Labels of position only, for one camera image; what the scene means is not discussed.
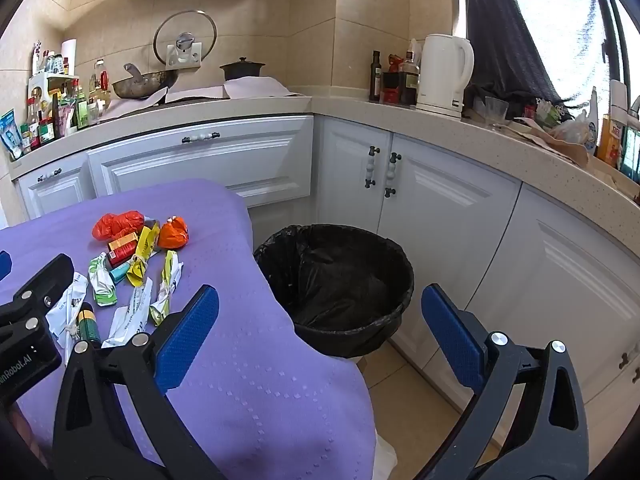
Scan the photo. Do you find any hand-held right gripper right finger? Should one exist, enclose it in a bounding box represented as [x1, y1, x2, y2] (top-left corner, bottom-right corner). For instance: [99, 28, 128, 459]
[421, 284, 591, 480]

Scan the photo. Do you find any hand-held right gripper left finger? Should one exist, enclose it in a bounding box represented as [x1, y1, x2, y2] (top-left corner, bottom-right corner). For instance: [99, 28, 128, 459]
[52, 285, 223, 480]

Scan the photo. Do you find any green and white wrapper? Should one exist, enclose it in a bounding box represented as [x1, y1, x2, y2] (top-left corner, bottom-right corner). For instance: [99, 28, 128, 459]
[88, 252, 119, 307]

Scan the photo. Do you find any lime and white wrapper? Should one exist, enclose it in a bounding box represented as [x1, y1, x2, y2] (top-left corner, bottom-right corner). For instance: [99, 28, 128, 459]
[149, 250, 182, 326]

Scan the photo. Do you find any dark green thread spool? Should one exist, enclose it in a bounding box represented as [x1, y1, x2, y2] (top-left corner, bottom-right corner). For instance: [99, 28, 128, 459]
[75, 302, 102, 347]

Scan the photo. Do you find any red thread spool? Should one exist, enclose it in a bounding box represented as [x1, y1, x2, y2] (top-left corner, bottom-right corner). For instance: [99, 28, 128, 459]
[107, 243, 139, 264]

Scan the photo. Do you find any red plastic bag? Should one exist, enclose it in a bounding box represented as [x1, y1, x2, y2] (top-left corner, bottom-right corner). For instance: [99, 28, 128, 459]
[92, 211, 147, 242]

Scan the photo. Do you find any yellow wrapper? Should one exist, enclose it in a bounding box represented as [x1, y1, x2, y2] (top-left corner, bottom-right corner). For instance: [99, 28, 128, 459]
[125, 225, 161, 287]

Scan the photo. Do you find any orange knotted plastic bag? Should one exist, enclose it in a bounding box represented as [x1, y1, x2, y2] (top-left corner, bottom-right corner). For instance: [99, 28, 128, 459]
[157, 216, 191, 250]

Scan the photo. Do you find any black lined waste bin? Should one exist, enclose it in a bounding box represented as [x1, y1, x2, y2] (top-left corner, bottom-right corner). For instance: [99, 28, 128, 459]
[253, 223, 415, 359]

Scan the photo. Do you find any person's left hand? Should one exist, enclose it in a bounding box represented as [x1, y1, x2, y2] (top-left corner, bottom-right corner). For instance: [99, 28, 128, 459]
[7, 400, 53, 468]

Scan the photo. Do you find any purple tablecloth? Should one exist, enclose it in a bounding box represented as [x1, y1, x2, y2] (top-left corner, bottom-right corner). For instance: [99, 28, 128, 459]
[0, 177, 377, 480]

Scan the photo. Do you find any small white drawer front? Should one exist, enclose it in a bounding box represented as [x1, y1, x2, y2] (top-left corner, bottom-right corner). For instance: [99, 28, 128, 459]
[15, 152, 92, 222]

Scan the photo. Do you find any blue and white packet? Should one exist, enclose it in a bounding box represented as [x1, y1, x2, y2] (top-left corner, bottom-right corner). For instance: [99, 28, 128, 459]
[0, 110, 26, 159]

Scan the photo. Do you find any white plastic bag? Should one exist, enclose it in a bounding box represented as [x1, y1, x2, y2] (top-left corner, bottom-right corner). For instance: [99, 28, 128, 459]
[372, 434, 399, 480]

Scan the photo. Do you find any group of condiment bottles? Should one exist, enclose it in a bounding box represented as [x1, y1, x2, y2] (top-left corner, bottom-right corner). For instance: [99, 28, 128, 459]
[20, 49, 114, 155]

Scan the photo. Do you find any wide white drawer front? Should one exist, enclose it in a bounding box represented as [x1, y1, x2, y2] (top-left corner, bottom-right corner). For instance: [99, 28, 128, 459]
[86, 115, 316, 209]

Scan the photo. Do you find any white paper sheet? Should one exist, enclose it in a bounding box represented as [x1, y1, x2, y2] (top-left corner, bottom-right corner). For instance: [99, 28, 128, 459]
[165, 76, 302, 104]
[97, 86, 171, 120]

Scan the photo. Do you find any narrow white cabinet door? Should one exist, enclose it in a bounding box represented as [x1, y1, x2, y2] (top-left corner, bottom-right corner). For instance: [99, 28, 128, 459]
[316, 117, 397, 235]

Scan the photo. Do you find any steel wok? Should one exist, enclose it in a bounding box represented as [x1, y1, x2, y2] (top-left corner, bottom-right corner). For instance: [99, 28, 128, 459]
[111, 62, 180, 100]

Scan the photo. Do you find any brown cardboard sheet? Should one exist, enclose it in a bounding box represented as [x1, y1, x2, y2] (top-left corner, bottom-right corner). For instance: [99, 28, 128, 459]
[507, 119, 592, 167]

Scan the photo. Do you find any clear glass cup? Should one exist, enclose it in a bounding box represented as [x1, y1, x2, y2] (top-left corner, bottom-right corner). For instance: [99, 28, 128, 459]
[484, 96, 510, 129]

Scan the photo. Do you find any clear plastic bag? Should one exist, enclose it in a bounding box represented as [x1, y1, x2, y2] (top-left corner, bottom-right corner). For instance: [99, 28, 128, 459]
[549, 110, 597, 147]

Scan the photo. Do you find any green printed packet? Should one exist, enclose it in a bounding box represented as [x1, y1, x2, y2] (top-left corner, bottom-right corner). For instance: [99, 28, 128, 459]
[536, 97, 572, 127]

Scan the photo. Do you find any dark jar with red label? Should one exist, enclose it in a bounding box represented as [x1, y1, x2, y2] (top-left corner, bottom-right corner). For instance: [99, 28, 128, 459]
[382, 55, 404, 105]

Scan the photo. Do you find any white spray bottle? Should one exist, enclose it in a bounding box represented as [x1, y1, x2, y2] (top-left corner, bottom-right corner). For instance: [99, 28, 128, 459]
[584, 86, 602, 157]

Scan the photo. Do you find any dark sauce bottle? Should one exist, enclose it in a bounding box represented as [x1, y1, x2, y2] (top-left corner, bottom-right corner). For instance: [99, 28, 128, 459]
[398, 51, 421, 107]

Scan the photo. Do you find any white electric kettle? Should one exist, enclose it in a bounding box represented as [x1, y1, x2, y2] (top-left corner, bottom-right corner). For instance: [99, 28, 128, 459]
[416, 34, 475, 120]

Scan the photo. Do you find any black lidded pot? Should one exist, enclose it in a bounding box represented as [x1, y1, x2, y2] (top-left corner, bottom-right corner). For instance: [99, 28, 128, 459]
[220, 57, 266, 82]

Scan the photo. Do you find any dark olive oil bottle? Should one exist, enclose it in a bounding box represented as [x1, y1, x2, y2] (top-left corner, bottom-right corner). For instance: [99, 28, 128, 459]
[369, 50, 383, 103]

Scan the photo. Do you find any glass pot lid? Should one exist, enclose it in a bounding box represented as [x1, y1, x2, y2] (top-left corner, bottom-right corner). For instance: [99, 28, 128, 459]
[152, 9, 218, 67]

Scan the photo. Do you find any dark curtain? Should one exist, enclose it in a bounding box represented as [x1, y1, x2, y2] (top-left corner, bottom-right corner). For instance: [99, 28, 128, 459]
[461, 0, 568, 107]

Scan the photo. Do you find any window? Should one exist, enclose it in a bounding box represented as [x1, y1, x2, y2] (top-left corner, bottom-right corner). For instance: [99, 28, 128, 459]
[492, 0, 640, 111]

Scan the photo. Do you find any white wall socket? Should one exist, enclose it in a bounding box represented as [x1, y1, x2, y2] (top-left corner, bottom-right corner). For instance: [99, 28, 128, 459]
[166, 42, 204, 69]

